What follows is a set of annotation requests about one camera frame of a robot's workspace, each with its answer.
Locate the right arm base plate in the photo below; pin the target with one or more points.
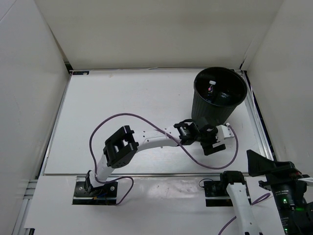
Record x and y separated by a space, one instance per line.
215 193

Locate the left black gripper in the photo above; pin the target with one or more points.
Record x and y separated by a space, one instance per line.
207 147

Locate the dark green plastic bin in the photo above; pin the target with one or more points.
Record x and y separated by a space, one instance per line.
227 81

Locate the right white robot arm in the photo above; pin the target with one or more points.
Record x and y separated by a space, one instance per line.
270 200

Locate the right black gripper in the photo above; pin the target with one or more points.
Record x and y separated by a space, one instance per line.
276 173

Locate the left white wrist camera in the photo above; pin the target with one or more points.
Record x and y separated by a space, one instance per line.
224 132

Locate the clear Aquafina bottle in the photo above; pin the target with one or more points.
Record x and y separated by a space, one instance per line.
211 92

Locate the blue label bottle white cap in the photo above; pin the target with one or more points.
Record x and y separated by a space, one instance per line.
224 99

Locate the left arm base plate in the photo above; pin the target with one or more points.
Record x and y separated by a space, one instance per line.
104 196

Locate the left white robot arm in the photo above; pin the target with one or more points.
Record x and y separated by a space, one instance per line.
122 145

